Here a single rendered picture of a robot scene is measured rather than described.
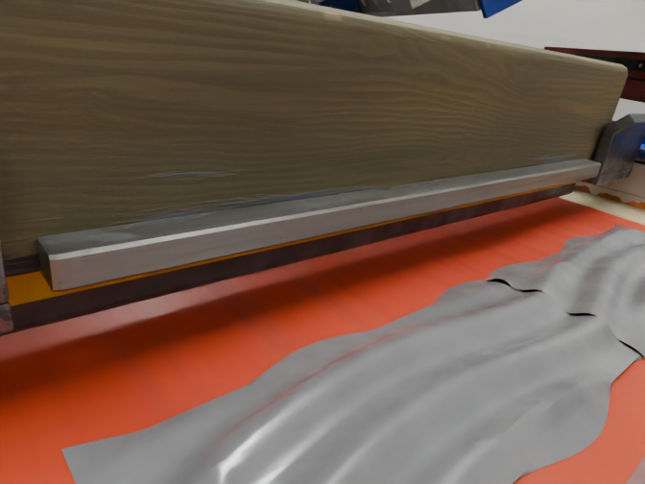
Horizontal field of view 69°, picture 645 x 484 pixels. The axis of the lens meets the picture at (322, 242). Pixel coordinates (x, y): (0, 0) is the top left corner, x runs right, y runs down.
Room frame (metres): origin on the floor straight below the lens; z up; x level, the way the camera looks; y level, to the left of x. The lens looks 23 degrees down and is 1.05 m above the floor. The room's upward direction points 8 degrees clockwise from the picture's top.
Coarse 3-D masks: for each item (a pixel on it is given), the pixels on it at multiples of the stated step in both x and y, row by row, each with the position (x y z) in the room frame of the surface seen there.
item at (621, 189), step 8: (632, 168) 0.39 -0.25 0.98; (640, 168) 0.39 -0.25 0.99; (632, 176) 0.39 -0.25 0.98; (640, 176) 0.39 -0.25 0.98; (576, 184) 0.42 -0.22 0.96; (584, 184) 0.42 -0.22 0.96; (592, 184) 0.41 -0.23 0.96; (600, 184) 0.41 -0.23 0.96; (608, 184) 0.40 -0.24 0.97; (616, 184) 0.40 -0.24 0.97; (624, 184) 0.39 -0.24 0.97; (632, 184) 0.39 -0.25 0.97; (640, 184) 0.39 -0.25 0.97; (592, 192) 0.41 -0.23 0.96; (600, 192) 0.41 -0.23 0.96; (608, 192) 0.40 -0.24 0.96; (616, 192) 0.40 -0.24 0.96; (624, 192) 0.39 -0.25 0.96; (632, 192) 0.39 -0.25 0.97; (640, 192) 0.39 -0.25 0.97; (616, 200) 0.40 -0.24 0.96; (624, 200) 0.39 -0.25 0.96; (632, 200) 0.39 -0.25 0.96; (640, 200) 0.38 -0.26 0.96
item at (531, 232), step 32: (448, 224) 0.28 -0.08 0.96; (480, 224) 0.29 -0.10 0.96; (512, 224) 0.29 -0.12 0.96; (544, 224) 0.30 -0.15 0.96; (576, 224) 0.31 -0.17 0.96; (608, 224) 0.32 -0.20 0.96; (640, 224) 0.34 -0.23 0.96; (448, 256) 0.23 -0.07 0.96; (480, 256) 0.23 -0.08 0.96; (512, 256) 0.24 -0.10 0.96; (544, 256) 0.24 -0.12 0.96
